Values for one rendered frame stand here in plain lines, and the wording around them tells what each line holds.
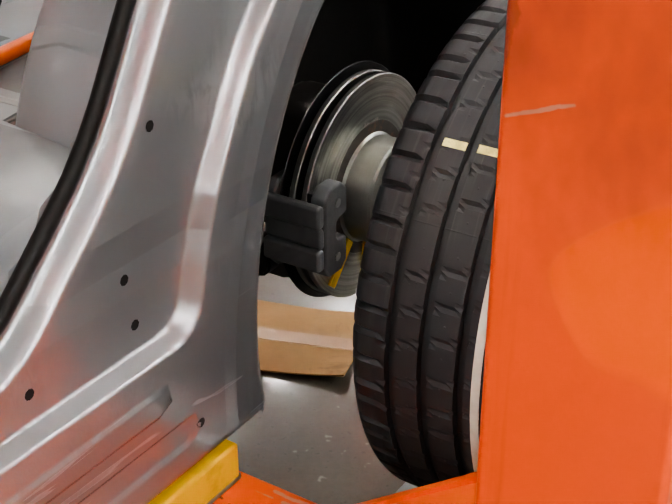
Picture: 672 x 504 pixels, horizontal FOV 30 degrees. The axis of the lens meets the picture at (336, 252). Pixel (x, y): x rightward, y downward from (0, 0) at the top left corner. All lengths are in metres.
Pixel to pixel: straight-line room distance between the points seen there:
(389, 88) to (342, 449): 1.10
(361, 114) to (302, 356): 1.31
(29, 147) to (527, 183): 0.71
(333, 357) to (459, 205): 1.65
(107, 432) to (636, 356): 0.53
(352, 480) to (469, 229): 1.34
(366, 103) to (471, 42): 0.34
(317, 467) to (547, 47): 1.81
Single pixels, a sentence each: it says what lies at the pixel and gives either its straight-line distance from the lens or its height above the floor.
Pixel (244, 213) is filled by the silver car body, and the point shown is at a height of 1.01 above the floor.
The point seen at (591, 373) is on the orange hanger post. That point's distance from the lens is 0.96.
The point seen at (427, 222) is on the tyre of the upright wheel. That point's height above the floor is 1.01.
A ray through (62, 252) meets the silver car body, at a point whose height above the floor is 1.05.
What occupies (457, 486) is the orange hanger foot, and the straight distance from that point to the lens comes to 1.26.
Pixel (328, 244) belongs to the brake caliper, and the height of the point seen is 0.84.
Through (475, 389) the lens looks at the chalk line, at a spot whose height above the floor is 0.86.
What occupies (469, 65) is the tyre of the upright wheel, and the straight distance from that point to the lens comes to 1.36.
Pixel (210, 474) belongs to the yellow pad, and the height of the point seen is 0.72.
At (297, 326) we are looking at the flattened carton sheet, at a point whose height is 0.01.
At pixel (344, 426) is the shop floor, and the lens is 2.71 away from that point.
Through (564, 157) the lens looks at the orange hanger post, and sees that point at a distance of 0.89.
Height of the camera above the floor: 1.59
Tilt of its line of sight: 28 degrees down
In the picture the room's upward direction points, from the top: straight up
